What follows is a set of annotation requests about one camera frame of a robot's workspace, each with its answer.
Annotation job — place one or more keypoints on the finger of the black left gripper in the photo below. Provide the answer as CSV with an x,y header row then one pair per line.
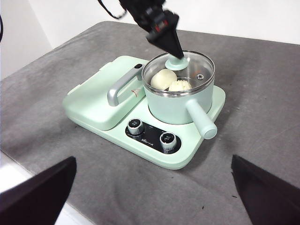
x,y
170,43

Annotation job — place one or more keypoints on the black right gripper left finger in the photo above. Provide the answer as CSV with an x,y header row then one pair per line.
x,y
35,199

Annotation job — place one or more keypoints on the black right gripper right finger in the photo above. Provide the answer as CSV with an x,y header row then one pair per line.
x,y
269,197

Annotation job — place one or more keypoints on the glass pot lid green knob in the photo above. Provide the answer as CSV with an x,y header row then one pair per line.
x,y
175,64

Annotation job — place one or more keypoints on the smooth white steamed bun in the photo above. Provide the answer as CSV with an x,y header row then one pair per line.
x,y
161,79

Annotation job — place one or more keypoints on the pleated white bun green specks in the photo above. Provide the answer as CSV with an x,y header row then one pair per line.
x,y
179,86

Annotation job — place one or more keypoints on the silver control knob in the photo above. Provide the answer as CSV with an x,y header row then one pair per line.
x,y
135,125
167,139

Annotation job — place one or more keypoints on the dark grey table mat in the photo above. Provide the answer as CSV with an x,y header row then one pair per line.
x,y
246,93

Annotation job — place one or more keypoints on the mint green grill cover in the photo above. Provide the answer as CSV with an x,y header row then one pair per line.
x,y
93,103

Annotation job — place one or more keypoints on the mint green breakfast machine base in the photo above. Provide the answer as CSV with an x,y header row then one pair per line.
x,y
178,154

